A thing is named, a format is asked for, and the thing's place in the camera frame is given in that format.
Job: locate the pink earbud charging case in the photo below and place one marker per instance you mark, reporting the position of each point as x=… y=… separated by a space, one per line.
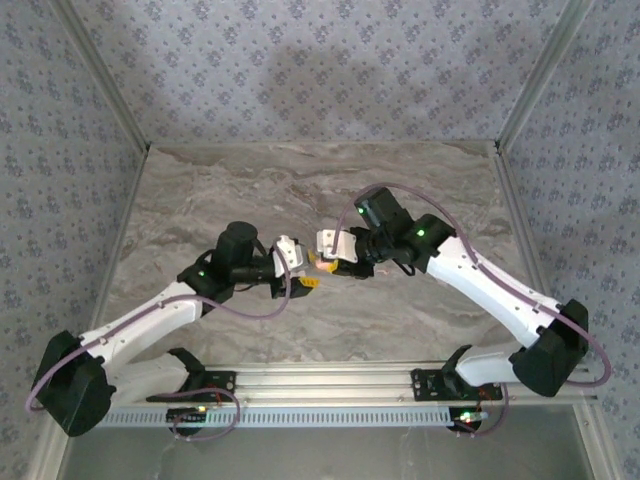
x=325 y=266

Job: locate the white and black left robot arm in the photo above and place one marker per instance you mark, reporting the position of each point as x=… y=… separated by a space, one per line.
x=150 y=315

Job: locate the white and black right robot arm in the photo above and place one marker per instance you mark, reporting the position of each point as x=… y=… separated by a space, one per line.
x=480 y=285

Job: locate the small controller board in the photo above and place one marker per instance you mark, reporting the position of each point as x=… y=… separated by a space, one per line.
x=467 y=417
x=187 y=416

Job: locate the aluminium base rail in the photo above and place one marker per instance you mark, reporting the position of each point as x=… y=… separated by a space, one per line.
x=325 y=385

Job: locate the aluminium table side rail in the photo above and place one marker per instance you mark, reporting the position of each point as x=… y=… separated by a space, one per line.
x=517 y=215
x=126 y=215

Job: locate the aluminium corner post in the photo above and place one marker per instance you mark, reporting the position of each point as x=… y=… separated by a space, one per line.
x=542 y=75
x=107 y=80

